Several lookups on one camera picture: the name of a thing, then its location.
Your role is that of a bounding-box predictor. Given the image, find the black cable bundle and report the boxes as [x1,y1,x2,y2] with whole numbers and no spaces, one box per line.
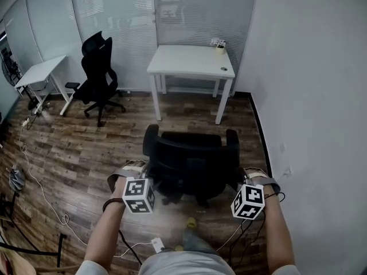
[228,210,267,269]

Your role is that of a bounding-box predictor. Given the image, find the white square desk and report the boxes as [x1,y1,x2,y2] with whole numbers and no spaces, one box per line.
[146,44,236,125]

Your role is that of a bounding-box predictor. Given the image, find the person's left hand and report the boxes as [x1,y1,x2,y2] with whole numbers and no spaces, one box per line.
[111,161,148,202]

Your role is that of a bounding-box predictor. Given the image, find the long white cable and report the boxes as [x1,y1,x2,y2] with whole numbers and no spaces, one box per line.
[17,119,153,259]

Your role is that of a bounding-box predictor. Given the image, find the brown cord bracelet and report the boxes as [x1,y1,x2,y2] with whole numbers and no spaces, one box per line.
[102,198,124,213]

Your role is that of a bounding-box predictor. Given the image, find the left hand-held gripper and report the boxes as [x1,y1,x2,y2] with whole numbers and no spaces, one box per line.
[107,169,156,214]

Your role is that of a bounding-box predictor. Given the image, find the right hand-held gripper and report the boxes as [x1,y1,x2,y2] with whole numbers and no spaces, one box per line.
[231,177,281,221]

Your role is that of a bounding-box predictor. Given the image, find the black chairs behind glass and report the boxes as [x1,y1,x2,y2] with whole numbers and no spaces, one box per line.
[0,46,22,83]

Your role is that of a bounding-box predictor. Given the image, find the black mesh office chair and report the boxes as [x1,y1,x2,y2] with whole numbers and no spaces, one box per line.
[142,124,244,209]

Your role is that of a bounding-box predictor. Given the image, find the person's left forearm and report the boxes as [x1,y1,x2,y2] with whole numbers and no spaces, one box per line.
[83,198,127,272]

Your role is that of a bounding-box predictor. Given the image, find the person's blue jeans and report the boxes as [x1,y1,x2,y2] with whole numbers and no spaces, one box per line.
[182,227,220,256]

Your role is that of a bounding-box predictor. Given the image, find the black headrest office chair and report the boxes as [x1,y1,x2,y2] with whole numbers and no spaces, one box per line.
[64,30,126,128]

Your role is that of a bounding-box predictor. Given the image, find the wooden table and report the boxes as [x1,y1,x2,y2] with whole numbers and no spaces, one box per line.
[0,246,37,275]

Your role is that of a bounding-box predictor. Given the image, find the person's right forearm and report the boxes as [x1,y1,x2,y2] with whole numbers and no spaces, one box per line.
[262,195,296,269]

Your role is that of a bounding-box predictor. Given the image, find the black metal stand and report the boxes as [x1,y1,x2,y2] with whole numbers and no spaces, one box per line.
[0,233,67,269]

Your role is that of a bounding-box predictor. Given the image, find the grey folded umbrella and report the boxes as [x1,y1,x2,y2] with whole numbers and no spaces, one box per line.
[8,167,26,191]

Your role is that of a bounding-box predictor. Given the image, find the thin beige cable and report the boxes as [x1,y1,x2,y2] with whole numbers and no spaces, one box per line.
[216,225,244,252]

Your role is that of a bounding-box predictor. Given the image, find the thick black cable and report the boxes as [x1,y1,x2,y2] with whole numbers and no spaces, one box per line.
[118,229,143,266]

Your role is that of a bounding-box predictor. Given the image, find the white height-adjustable desk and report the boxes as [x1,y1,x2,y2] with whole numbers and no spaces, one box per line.
[14,54,76,117]

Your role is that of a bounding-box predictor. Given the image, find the person's right hand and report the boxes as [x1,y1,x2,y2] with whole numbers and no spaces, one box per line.
[243,167,278,198]

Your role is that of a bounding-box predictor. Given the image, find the small potted plant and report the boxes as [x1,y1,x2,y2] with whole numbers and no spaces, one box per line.
[209,37,227,56]

